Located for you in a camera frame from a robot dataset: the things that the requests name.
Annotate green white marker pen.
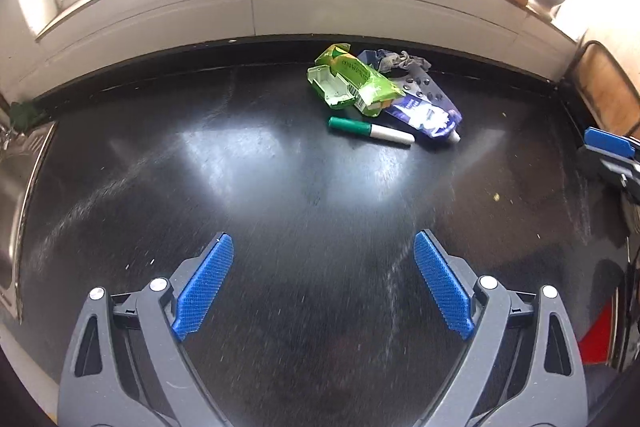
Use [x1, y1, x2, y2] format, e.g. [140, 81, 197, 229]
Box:
[328, 117, 416, 146]

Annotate green cloth by sink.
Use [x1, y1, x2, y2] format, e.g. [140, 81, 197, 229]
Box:
[9, 102, 49, 134]

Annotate stainless steel sink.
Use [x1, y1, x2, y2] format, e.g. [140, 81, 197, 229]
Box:
[1, 122, 56, 322]

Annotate wooden cutting board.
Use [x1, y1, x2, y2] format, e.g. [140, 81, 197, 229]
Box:
[574, 40, 640, 143]

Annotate grey crumpled wrapper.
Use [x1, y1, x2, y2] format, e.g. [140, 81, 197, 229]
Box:
[376, 50, 432, 72]

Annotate small green plastic tray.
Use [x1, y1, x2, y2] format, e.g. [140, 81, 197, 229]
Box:
[307, 65, 356, 109]

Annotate green carton box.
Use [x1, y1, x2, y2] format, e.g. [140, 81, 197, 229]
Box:
[314, 43, 404, 117]

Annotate black wire rack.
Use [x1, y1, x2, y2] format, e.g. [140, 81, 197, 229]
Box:
[556, 38, 640, 143]

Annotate red cabinet front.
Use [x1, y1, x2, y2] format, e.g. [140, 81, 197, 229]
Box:
[578, 298, 617, 365]

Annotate blue white pouch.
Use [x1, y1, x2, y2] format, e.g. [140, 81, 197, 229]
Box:
[357, 50, 462, 144]

